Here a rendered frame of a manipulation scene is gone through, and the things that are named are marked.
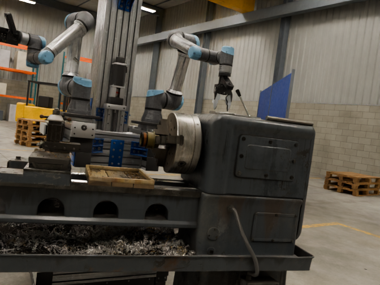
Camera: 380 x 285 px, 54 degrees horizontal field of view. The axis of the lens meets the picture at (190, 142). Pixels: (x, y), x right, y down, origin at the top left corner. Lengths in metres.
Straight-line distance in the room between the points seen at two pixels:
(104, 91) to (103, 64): 0.18
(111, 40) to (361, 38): 11.39
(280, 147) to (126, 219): 0.84
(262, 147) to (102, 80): 1.26
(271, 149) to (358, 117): 11.03
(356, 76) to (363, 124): 1.56
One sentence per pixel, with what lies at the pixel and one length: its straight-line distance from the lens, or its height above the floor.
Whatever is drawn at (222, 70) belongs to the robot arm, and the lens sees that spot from 2.16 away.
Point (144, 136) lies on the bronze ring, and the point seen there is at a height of 1.10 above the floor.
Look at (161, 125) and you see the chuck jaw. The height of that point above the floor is 1.16.
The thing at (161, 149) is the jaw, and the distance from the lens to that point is 1.93.
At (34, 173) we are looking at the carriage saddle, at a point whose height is 0.91.
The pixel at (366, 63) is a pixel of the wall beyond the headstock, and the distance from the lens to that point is 13.15.
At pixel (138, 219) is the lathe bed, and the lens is 1.82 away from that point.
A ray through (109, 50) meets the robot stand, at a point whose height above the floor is 1.62.
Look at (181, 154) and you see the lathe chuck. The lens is 1.80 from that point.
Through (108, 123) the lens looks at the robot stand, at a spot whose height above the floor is 1.12.
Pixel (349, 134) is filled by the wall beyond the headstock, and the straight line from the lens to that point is 12.98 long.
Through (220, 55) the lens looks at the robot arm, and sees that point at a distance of 2.20.
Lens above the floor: 1.19
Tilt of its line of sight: 3 degrees down
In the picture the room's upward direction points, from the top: 7 degrees clockwise
